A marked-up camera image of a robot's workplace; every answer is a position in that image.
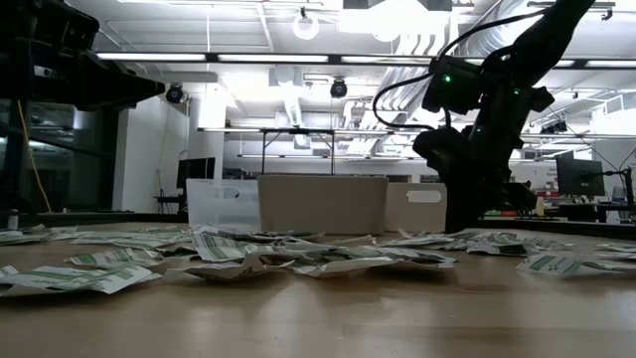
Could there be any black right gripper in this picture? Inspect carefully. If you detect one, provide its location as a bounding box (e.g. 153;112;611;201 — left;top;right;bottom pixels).
444;111;539;235

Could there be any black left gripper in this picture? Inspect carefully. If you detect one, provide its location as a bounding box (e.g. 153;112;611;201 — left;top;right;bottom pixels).
0;47;166;111

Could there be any BZK antiseptic towelette packet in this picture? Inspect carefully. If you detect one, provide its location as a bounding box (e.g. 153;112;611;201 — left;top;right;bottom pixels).
297;246;458;265

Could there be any white plastic bin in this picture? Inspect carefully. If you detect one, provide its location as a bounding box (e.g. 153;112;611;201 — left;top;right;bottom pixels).
386;182;448;234

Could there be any black computer monitor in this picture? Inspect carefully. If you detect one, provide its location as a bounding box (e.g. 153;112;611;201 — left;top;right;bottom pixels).
555;156;606;198
176;157;217;190

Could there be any light grey plastic bin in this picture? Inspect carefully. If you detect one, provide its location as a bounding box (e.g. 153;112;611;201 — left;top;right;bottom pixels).
256;174;390;237

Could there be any clear plastic bin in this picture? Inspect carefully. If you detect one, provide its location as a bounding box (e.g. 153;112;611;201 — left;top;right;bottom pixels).
186;178;260;234

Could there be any long overhead light bar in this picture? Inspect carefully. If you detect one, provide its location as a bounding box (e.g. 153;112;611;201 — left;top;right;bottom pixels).
93;51;636;71

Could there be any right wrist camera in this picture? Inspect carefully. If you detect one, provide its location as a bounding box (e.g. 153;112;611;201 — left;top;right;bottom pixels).
411;126;479;193

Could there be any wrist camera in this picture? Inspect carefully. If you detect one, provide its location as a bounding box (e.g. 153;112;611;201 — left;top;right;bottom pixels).
411;126;479;193
0;0;100;52

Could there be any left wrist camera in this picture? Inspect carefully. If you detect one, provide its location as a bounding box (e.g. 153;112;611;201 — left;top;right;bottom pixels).
0;0;100;52

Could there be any yellow hanging cable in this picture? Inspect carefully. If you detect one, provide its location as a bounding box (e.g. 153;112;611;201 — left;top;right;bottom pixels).
17;98;53;214

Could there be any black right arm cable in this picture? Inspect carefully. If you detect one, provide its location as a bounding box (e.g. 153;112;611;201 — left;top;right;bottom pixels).
372;7;548;131

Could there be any black metal rig frame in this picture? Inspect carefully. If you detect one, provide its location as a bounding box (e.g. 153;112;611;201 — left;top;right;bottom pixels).
259;127;336;176

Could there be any white ring light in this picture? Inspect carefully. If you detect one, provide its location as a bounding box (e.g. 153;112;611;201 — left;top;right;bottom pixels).
291;10;321;42

